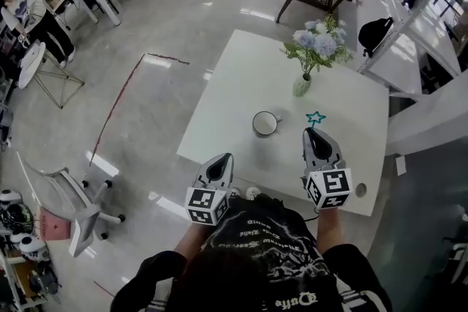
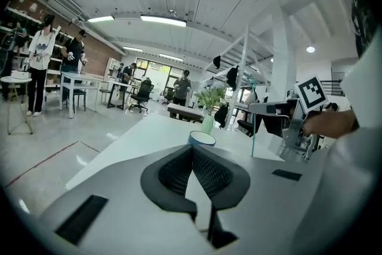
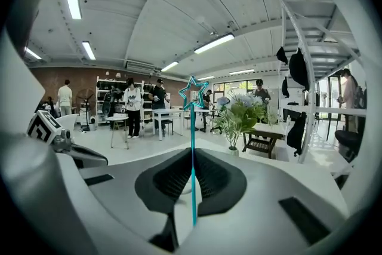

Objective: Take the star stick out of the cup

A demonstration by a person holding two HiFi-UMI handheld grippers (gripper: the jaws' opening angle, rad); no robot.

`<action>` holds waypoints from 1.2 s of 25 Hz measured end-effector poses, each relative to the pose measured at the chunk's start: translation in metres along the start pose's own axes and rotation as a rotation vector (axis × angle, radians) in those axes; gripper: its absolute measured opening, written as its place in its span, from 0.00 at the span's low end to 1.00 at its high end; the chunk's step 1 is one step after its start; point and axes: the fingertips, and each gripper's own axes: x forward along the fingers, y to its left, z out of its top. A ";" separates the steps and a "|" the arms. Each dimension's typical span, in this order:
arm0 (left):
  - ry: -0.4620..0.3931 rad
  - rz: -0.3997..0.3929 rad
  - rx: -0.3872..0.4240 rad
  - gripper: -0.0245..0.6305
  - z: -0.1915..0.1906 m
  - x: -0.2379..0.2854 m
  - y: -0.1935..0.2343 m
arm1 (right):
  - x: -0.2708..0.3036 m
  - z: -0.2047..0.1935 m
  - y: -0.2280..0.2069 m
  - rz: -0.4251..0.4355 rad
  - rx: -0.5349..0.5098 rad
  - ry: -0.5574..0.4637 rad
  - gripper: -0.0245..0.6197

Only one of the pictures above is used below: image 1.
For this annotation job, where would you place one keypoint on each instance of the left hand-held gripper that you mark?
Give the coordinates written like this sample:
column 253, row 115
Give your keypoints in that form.
column 204, row 202

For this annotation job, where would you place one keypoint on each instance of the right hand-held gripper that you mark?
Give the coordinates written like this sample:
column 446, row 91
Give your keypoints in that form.
column 331, row 186

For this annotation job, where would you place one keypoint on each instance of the teal star stick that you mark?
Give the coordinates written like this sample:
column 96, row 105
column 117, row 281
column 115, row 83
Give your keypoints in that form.
column 311, row 117

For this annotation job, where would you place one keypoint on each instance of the white cup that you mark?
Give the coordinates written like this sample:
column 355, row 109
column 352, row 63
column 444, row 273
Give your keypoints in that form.
column 265, row 122

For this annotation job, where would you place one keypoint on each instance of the person's left forearm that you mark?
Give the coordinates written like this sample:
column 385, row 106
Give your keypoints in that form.
column 190, row 237

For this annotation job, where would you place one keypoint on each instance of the person's right forearm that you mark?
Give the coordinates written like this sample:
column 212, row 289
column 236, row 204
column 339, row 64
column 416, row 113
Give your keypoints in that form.
column 328, row 230

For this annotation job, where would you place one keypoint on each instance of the person's white shoe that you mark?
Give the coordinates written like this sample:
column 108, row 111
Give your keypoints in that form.
column 252, row 192
column 235, row 191

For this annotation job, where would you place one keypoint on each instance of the green glass vase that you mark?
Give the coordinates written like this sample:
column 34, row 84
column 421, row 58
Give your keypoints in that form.
column 301, row 87

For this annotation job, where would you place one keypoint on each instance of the white paper sheet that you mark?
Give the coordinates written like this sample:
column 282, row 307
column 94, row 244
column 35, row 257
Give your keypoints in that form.
column 400, row 165

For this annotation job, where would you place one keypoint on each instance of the person's black printed shirt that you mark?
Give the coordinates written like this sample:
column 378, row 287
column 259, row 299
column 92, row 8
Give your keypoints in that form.
column 263, row 259

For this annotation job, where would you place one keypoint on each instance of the blue flower bouquet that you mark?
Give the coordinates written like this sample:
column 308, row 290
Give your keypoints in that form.
column 321, row 44

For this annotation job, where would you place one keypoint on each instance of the red floor tape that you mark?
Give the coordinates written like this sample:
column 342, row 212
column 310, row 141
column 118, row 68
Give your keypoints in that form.
column 117, row 98

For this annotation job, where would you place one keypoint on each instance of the black backpack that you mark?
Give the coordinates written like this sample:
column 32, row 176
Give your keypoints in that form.
column 374, row 34

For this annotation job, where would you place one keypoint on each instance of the white office chair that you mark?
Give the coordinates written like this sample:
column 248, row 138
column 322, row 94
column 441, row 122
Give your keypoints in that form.
column 82, row 208

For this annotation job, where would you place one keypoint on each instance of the white metal shelf rack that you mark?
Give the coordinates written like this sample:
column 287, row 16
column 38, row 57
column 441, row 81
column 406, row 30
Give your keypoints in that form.
column 413, row 33

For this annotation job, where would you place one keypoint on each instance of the pink paper bag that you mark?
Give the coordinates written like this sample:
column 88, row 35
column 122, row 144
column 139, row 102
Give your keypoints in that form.
column 55, row 226

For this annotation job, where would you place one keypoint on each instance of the white helmet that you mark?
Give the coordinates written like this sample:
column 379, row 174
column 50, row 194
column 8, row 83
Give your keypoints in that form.
column 10, row 196
column 31, row 246

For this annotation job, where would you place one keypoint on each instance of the round white side table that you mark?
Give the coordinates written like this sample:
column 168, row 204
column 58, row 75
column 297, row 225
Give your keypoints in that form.
column 32, row 64

